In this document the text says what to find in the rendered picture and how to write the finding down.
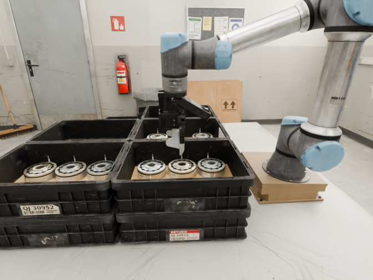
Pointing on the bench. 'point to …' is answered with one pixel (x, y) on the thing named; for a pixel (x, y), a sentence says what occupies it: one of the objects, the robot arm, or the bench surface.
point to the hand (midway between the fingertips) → (182, 146)
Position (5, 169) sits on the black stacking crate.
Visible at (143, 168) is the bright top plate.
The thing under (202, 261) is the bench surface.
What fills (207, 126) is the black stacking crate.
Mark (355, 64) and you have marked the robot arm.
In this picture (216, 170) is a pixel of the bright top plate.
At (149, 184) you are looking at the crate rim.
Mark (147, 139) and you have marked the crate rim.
